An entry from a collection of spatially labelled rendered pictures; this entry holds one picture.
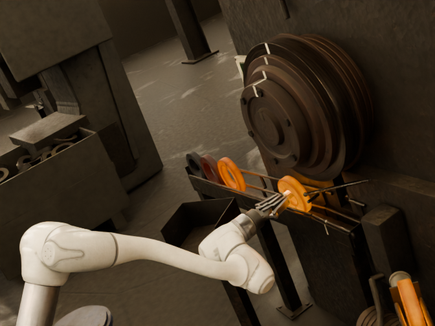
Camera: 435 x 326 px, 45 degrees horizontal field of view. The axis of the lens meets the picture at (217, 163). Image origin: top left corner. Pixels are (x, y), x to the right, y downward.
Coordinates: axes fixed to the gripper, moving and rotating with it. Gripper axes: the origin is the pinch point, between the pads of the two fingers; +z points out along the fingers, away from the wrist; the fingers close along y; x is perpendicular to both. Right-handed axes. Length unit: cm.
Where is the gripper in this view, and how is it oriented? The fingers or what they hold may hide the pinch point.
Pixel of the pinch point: (292, 191)
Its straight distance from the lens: 194.1
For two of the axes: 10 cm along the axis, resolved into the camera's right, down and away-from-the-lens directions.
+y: 4.7, 1.9, -8.6
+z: 7.9, -5.3, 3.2
